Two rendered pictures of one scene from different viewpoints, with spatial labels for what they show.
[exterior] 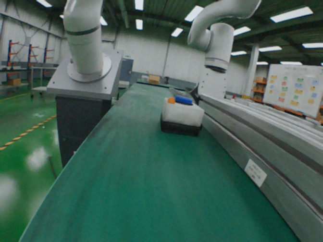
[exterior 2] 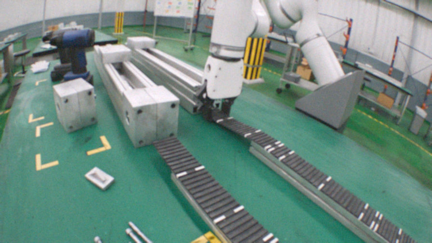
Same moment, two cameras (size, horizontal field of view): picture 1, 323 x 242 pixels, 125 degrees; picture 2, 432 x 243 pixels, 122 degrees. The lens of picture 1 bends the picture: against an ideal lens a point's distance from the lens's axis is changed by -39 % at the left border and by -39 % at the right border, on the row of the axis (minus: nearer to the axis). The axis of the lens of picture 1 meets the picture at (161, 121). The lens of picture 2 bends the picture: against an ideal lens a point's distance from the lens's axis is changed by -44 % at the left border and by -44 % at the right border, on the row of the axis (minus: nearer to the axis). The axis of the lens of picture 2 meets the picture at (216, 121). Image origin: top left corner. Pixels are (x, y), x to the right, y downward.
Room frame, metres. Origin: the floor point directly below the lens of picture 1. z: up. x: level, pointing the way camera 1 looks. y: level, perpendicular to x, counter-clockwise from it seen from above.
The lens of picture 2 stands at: (0.92, -0.45, 1.05)
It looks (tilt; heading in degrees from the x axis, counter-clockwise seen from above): 28 degrees down; 145
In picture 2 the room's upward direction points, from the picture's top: 9 degrees clockwise
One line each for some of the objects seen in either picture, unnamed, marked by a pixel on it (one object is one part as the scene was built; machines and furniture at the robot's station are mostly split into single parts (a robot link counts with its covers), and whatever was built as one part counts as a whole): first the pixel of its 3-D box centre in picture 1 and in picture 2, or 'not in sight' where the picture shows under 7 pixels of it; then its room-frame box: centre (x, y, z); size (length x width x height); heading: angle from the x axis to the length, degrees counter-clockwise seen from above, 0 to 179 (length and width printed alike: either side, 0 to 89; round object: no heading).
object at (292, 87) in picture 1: (287, 107); not in sight; (2.48, -2.66, 0.97); 1.50 x 0.50 x 1.95; 11
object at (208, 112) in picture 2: not in sight; (205, 109); (0.49, -0.19, 0.82); 0.03 x 0.03 x 0.07; 6
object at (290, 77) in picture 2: not in sight; (309, 70); (-1.03, 2.61, 0.50); 1.03 x 0.55 x 1.01; 23
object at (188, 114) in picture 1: (183, 115); not in sight; (0.31, -0.05, 0.81); 0.10 x 0.08 x 0.06; 96
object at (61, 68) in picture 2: not in sight; (57, 54); (-0.04, -0.65, 0.89); 0.20 x 0.08 x 0.22; 85
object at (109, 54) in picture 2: not in sight; (113, 56); (0.06, -0.39, 0.87); 0.16 x 0.11 x 0.07; 6
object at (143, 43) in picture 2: not in sight; (140, 45); (-0.21, -0.22, 0.87); 0.16 x 0.11 x 0.07; 6
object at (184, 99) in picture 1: (182, 101); not in sight; (0.31, -0.04, 0.84); 0.04 x 0.04 x 0.02
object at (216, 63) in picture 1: (216, 66); (226, 49); (0.49, -0.15, 0.97); 0.09 x 0.08 x 0.03; 96
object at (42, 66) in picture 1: (49, 80); not in sight; (3.16, 3.32, 0.50); 1.03 x 0.55 x 1.01; 106
